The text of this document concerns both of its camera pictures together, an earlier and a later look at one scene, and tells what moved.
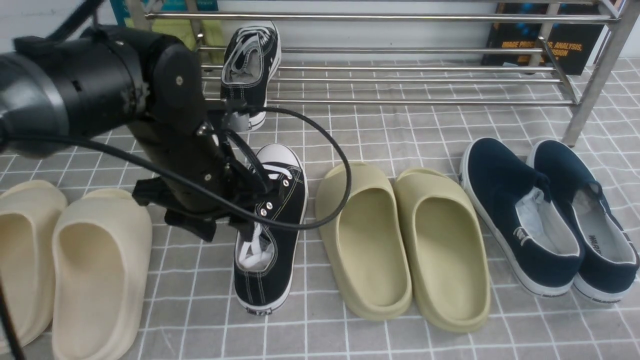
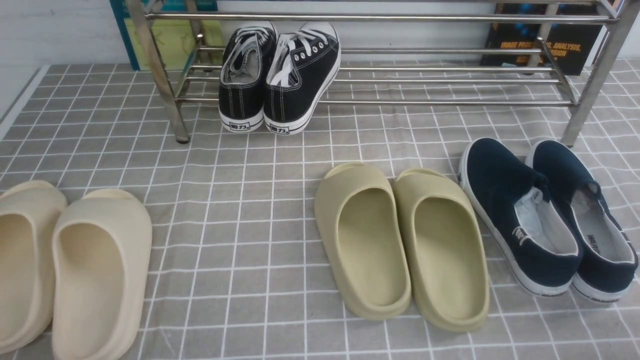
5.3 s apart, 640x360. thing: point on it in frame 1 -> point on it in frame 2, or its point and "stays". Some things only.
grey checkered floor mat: [388, 115] stays
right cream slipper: [101, 253] stays
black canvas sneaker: [266, 267] -> [303, 64]
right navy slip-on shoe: [610, 259] stays
